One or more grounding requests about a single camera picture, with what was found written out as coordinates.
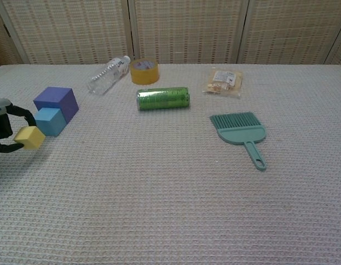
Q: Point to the woven bamboo folding screen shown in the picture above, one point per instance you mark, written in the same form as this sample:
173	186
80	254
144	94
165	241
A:
187	30

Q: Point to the small yellow foam cube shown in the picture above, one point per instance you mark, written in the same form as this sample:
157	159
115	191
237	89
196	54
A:
31	138

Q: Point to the large purple foam cube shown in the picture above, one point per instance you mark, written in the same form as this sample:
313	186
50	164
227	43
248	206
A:
54	96

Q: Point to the clear plastic water bottle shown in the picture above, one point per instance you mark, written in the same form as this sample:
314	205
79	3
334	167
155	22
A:
107	76

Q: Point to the green drink can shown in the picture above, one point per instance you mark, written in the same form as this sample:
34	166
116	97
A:
163	98

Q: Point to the white woven tablecloth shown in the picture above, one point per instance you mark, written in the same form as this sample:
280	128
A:
170	193

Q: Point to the light blue foam cube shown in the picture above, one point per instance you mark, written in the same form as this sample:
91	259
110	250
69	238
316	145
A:
50	121

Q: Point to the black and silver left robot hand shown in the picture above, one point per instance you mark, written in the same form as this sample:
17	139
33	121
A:
2	124

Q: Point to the yellow packing tape roll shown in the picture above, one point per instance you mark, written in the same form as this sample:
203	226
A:
144	74

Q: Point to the teal plastic hand brush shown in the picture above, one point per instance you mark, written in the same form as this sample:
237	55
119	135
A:
239	132

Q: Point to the clear snack packet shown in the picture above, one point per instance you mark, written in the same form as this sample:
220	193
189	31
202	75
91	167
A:
224	82

